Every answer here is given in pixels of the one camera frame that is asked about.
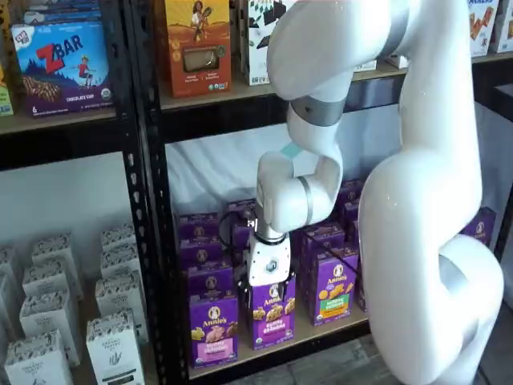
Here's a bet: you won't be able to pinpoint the white organic pantry box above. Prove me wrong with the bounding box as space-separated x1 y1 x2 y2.
22 256 84 301
100 223 137 252
18 289 80 367
99 244 142 282
4 330 74 385
95 274 150 344
0 245 20 282
86 308 146 385
31 232 75 265

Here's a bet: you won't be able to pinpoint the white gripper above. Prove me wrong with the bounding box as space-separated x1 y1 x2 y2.
238 238 297 309

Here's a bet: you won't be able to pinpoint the black metal shelf rack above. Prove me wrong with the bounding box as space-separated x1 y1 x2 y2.
0 0 151 385
119 0 513 385

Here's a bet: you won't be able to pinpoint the orange snack box with woman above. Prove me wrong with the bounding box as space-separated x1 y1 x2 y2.
164 0 232 99

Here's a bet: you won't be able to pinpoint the white Sweet Thins box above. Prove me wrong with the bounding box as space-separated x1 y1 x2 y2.
247 0 281 86

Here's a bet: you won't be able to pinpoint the teal tape strip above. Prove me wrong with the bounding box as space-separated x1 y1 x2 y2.
279 140 306 162

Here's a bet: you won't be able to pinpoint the green snack box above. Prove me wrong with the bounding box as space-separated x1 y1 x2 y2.
0 84 15 118

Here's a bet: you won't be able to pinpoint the purple Annie's box brown bunnies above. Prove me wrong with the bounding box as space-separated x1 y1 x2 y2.
460 206 498 246

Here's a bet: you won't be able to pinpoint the blue Z Bar box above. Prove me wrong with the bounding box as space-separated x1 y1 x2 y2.
22 0 103 24
10 19 116 118

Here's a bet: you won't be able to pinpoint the white snack box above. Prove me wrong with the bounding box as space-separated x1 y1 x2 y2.
496 0 513 54

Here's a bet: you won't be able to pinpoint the purple Annie's box green patch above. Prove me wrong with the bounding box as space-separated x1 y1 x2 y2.
299 223 346 257
311 250 360 326

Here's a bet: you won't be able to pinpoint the yellow Bobo's box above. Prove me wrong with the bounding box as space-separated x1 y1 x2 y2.
0 0 12 87

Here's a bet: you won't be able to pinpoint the white backdrop sheet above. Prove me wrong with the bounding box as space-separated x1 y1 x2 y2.
165 102 502 225

